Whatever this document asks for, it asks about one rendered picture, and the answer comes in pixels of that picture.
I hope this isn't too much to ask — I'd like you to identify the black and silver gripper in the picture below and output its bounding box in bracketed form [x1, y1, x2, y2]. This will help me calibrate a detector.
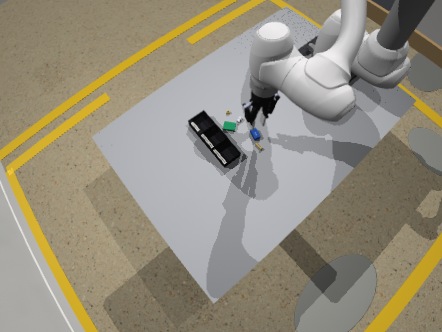
[242, 91, 280, 130]

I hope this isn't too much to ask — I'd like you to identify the black three-compartment bin rack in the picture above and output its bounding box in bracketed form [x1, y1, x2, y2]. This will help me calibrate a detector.
[188, 111, 241, 168]

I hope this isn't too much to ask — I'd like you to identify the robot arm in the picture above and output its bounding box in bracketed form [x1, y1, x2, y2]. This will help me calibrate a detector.
[249, 0, 435, 122]

